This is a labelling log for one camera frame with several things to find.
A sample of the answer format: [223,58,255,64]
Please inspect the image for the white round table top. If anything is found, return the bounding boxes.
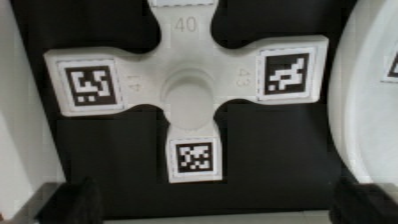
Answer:
[329,0,398,185]

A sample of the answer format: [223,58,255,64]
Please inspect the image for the white front fence rail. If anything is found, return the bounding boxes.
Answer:
[0,0,66,219]

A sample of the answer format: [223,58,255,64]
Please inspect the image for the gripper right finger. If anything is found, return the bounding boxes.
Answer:
[329,178,398,224]

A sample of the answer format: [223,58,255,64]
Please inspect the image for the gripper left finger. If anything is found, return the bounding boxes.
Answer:
[11,176,107,224]

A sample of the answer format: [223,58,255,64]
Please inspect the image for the white cross table base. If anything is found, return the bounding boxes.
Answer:
[45,0,329,183]

